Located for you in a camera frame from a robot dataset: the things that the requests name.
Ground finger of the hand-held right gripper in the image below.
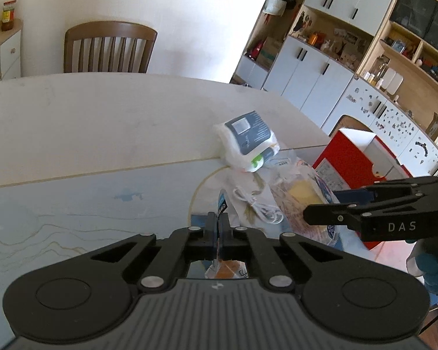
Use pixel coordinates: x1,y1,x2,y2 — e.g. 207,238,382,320
332,176,438,201
303,194,424,227

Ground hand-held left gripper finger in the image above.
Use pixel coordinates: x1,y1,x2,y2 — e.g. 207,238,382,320
84,212,220,292
221,213,351,293

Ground clear bag with yellow bread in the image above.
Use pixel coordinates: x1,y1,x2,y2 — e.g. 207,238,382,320
266,149,373,250

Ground blue and white snack packet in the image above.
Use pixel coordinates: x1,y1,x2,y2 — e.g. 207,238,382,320
204,189,249,280

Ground red cardboard box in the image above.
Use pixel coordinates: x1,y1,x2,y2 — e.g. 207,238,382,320
312,127,417,252

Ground white tissue pack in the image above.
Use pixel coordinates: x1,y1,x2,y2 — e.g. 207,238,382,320
212,110,280,173

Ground white marble desktop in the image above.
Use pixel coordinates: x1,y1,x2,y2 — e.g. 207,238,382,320
0,72,424,350

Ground person's right hand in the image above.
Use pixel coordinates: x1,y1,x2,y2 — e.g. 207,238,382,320
405,241,438,294

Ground white cabinet with stickers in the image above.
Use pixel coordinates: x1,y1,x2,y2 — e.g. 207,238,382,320
321,76,438,179

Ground brown curved-back wooden chair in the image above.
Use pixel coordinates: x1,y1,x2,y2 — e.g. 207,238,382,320
336,114,375,134

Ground white containers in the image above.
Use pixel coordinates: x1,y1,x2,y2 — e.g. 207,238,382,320
381,67,404,93

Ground tall glass storage jar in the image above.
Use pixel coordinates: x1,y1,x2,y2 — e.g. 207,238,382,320
370,55,389,88

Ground printed light blue table mat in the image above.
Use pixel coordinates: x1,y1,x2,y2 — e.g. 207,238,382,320
0,145,387,350

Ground brown cardboard box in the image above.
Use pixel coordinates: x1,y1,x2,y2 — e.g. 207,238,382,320
259,38,283,70

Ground red toy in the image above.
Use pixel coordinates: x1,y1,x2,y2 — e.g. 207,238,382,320
245,40,263,61

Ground pale hanging tote bag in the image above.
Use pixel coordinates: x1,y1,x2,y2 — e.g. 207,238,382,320
265,0,287,17

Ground brown slatted wooden chair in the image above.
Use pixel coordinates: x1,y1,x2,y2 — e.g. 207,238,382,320
63,21,158,74

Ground white side cabinet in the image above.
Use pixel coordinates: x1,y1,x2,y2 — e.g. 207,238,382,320
0,18,23,83

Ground red-lidded sauce jar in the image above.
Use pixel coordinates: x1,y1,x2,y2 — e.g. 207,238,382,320
1,0,17,32

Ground white cable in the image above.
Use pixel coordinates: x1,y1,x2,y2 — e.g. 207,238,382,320
232,186,284,225

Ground black cable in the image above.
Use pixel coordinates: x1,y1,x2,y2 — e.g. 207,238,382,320
419,305,438,337

